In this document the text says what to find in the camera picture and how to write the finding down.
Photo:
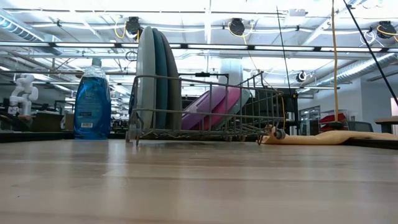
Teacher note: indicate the wooden desk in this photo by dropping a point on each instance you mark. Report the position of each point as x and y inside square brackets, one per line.
[387, 119]

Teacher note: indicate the red storage bins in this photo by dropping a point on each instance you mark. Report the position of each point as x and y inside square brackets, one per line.
[332, 119]

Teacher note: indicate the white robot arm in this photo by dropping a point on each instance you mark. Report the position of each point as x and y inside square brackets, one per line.
[25, 93]

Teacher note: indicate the small teal plate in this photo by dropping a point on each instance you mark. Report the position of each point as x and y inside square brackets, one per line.
[242, 99]

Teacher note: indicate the yellow cloth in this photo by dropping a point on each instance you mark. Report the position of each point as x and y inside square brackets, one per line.
[342, 137]

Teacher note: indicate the purple plate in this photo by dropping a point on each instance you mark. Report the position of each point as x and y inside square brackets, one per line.
[202, 102]

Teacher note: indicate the pink plate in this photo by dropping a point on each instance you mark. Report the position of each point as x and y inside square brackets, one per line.
[221, 105]

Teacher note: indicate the large pale mint plate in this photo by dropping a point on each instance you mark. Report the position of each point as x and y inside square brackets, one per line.
[144, 77]

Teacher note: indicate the large blue plate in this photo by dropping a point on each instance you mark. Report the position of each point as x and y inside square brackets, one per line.
[161, 77]

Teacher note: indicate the blue dish soap bottle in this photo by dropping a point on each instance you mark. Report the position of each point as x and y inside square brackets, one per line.
[92, 102]

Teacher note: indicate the grey office chair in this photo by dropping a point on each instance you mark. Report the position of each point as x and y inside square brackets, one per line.
[360, 126]

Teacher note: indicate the large grey plate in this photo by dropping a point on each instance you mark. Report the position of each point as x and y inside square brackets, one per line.
[174, 87]

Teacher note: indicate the silver ventilation duct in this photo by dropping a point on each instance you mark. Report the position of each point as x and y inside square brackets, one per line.
[357, 68]
[18, 29]

